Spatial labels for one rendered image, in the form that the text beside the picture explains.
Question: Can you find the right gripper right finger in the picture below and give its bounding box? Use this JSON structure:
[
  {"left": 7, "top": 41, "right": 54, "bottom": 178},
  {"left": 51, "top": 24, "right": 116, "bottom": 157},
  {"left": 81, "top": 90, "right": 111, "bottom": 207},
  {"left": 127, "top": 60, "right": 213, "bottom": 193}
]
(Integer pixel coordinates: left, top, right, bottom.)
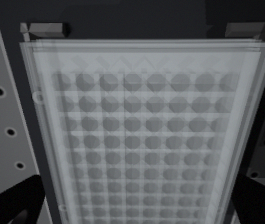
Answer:
[{"left": 231, "top": 174, "right": 265, "bottom": 224}]

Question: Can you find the clear plastic plate lid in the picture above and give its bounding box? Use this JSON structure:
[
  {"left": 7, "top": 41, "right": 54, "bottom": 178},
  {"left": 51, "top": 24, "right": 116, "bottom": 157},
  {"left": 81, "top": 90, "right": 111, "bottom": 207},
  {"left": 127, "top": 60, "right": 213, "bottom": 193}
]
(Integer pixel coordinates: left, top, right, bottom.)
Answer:
[{"left": 19, "top": 41, "right": 265, "bottom": 224}]

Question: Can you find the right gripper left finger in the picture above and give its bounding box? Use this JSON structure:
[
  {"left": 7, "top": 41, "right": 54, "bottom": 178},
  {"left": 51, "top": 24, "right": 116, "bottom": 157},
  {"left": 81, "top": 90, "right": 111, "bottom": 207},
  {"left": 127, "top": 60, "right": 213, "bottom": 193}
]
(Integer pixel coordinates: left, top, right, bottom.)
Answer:
[{"left": 0, "top": 175, "right": 45, "bottom": 224}]

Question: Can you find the grey flat base plate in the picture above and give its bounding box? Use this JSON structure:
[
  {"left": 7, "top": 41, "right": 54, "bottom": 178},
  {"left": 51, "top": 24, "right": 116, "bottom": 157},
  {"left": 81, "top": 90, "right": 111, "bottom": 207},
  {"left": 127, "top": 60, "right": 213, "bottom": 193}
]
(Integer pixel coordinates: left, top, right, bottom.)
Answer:
[{"left": 0, "top": 45, "right": 265, "bottom": 224}]

